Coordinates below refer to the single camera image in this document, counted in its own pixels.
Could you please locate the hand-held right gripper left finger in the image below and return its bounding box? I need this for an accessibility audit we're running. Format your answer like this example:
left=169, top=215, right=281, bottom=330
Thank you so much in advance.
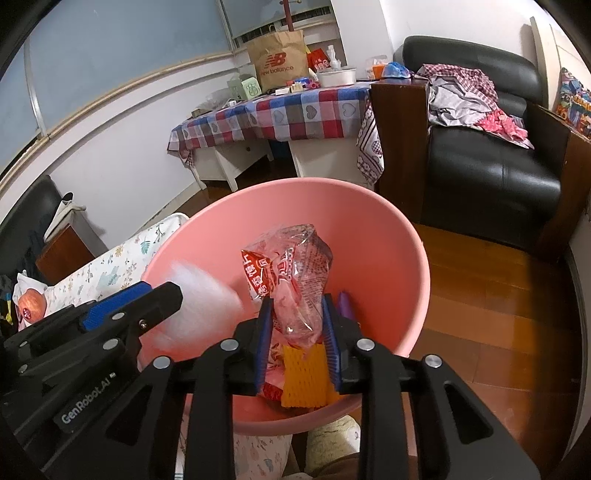
left=39, top=298, right=273, bottom=480

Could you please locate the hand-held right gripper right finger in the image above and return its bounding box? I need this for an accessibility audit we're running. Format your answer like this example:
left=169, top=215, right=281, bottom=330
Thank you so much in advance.
left=322, top=294, right=541, bottom=480

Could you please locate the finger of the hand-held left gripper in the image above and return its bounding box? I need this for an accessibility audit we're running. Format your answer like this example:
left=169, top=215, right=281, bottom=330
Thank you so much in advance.
left=18, top=281, right=183, bottom=398
left=4, top=282, right=153, bottom=358

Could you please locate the yellow foam fruit net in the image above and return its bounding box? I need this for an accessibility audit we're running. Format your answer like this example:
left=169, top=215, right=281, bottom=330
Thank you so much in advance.
left=281, top=345, right=341, bottom=409

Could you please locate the white paper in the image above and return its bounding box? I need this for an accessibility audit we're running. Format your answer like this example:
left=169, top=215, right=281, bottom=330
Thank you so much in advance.
left=152, top=263, right=245, bottom=352

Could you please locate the red foil wrapper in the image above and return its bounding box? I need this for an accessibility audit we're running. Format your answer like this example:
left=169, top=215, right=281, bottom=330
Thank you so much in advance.
left=259, top=381, right=287, bottom=408

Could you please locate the clear plastic bag red print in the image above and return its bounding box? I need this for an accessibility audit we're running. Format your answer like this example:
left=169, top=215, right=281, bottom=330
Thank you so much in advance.
left=240, top=224, right=333, bottom=347

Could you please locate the pink plastic bucket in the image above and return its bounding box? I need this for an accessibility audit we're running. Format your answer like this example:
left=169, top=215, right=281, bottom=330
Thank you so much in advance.
left=139, top=179, right=431, bottom=435

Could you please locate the floral tablecloth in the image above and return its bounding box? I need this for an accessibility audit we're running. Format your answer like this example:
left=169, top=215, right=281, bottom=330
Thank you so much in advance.
left=44, top=213, right=294, bottom=480

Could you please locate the wooden side table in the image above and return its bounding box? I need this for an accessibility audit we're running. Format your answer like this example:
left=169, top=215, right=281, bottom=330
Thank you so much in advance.
left=34, top=226, right=96, bottom=285

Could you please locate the red apple with sticker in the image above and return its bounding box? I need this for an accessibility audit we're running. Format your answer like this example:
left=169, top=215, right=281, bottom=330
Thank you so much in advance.
left=17, top=288, right=48, bottom=324

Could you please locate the cream floral slipper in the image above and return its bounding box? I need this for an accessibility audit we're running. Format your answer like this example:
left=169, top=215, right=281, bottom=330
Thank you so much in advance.
left=307, top=414, right=361, bottom=462

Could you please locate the white garment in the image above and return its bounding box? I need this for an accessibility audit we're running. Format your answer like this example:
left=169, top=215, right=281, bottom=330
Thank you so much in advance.
left=13, top=272, right=47, bottom=296

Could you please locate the cream cloth bag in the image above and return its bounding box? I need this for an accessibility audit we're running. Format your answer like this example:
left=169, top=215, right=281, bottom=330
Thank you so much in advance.
left=44, top=193, right=86, bottom=243

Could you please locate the person's brown trouser leg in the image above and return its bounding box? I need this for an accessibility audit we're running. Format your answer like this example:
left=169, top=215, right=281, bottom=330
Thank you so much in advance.
left=305, top=452, right=365, bottom=480

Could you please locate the black leather armchair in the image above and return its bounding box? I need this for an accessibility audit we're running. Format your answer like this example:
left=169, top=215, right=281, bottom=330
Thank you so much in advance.
left=0, top=175, right=63, bottom=278

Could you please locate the white desk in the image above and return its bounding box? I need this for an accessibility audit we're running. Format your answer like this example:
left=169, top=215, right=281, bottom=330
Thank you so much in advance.
left=189, top=136, right=365, bottom=193

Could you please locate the heart print cloth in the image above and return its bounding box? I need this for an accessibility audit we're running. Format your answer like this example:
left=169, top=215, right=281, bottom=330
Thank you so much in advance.
left=355, top=99, right=385, bottom=185

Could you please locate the black leather sofa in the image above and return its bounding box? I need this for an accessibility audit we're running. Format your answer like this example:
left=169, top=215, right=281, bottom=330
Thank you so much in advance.
left=402, top=36, right=562, bottom=253

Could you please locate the checkered tablecloth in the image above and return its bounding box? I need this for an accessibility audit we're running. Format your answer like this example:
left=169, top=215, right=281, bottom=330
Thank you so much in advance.
left=167, top=85, right=373, bottom=160

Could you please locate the light green carton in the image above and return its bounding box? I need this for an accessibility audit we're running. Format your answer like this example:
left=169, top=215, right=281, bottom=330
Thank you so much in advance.
left=226, top=74, right=260, bottom=100

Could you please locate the frosted window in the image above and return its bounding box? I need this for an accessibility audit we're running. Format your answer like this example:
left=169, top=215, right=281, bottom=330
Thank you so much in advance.
left=0, top=0, right=334, bottom=182

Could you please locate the small white box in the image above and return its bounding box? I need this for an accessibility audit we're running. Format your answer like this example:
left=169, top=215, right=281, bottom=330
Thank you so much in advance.
left=274, top=78, right=319, bottom=96

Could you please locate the brown paper bag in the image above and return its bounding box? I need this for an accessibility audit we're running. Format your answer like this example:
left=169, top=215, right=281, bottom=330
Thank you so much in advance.
left=246, top=28, right=309, bottom=91

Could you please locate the white tub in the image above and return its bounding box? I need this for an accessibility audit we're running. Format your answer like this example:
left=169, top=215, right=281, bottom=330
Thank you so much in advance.
left=318, top=67, right=359, bottom=89

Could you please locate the pink floral garment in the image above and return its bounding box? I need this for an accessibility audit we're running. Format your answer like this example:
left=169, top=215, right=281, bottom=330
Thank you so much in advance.
left=475, top=108, right=536, bottom=149

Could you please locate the plaid and grey garment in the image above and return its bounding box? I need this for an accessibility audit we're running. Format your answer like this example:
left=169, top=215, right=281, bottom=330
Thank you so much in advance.
left=418, top=65, right=502, bottom=127

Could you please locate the wooden bedside cabinet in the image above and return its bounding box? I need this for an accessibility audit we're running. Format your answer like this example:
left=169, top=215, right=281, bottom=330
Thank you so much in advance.
left=536, top=104, right=591, bottom=259

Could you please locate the cartoon print pillow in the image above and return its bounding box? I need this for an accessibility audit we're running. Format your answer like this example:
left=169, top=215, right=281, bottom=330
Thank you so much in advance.
left=554, top=67, right=591, bottom=139

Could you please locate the cream headboard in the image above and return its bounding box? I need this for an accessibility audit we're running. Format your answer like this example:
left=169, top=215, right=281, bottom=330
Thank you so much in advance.
left=529, top=16, right=591, bottom=116

